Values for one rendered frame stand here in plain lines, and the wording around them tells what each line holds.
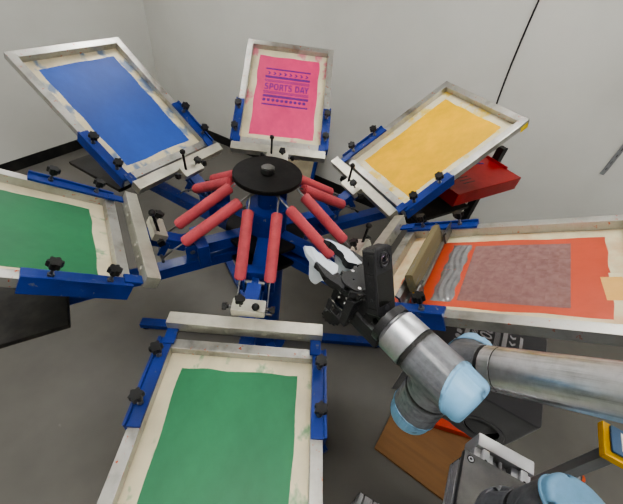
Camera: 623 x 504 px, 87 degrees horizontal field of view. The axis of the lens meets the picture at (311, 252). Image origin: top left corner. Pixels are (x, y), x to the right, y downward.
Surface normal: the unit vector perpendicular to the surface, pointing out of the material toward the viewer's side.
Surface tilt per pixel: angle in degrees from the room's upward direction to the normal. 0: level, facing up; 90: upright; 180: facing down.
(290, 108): 32
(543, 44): 90
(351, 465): 0
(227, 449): 0
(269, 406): 0
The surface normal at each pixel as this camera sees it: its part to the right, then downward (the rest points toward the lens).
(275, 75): 0.08, -0.25
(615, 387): -0.84, -0.31
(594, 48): -0.52, 0.55
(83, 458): 0.11, -0.72
